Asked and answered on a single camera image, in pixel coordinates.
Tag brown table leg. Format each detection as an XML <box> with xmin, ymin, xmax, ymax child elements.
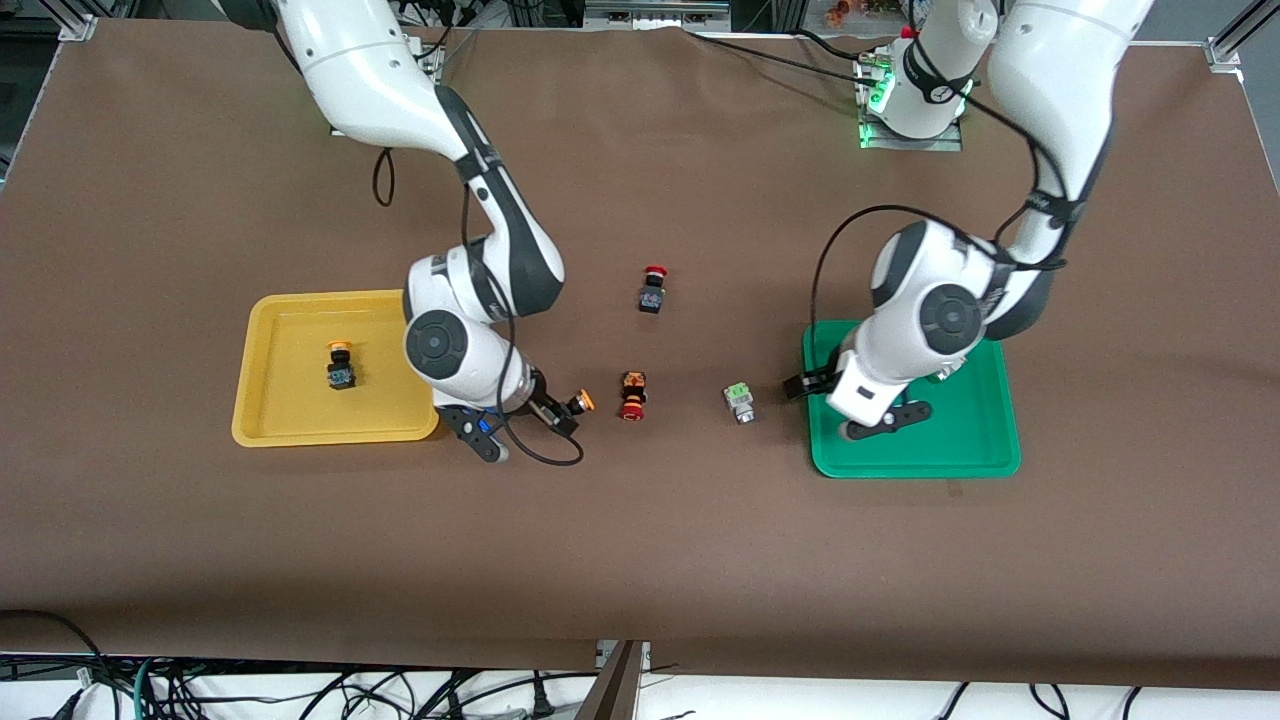
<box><xmin>575</xmin><ymin>640</ymin><xmax>647</xmax><ymax>720</ymax></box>

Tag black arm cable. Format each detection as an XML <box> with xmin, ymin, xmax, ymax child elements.
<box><xmin>372</xmin><ymin>147</ymin><xmax>587</xmax><ymax>469</ymax></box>
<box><xmin>810</xmin><ymin>70</ymin><xmax>1087</xmax><ymax>327</ymax></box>

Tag black floor cable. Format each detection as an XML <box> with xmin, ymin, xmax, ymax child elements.
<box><xmin>0</xmin><ymin>608</ymin><xmax>123</xmax><ymax>720</ymax></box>

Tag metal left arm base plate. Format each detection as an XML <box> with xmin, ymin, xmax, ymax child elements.
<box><xmin>856</xmin><ymin>52</ymin><xmax>965</xmax><ymax>154</ymax></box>

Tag colourful background objects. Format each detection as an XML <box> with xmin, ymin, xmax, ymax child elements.
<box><xmin>825</xmin><ymin>0</ymin><xmax>909</xmax><ymax>28</ymax></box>

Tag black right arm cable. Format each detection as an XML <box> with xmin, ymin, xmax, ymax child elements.
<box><xmin>372</xmin><ymin>147</ymin><xmax>587</xmax><ymax>469</ymax></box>

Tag yellow plastic tray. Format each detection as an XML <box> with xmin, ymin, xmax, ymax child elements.
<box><xmin>231</xmin><ymin>288</ymin><xmax>447</xmax><ymax>449</ymax></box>

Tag grey metal device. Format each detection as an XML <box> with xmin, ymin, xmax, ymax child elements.
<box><xmin>584</xmin><ymin>0</ymin><xmax>732</xmax><ymax>32</ymax></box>

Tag brown table cover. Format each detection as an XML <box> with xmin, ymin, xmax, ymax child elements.
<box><xmin>0</xmin><ymin>18</ymin><xmax>1280</xmax><ymax>691</ymax></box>

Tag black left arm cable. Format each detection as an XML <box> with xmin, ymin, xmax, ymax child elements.
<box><xmin>810</xmin><ymin>70</ymin><xmax>1087</xmax><ymax>327</ymax></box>

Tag black cable on table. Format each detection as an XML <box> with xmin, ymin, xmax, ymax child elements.
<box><xmin>685</xmin><ymin>29</ymin><xmax>883</xmax><ymax>87</ymax></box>

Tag green plastic tray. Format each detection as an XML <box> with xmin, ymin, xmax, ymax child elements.
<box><xmin>802</xmin><ymin>319</ymin><xmax>1023</xmax><ymax>480</ymax></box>

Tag aluminium frame profile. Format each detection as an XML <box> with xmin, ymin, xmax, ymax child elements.
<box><xmin>1205</xmin><ymin>0</ymin><xmax>1280</xmax><ymax>73</ymax></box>
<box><xmin>38</xmin><ymin>0</ymin><xmax>99</xmax><ymax>43</ymax></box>

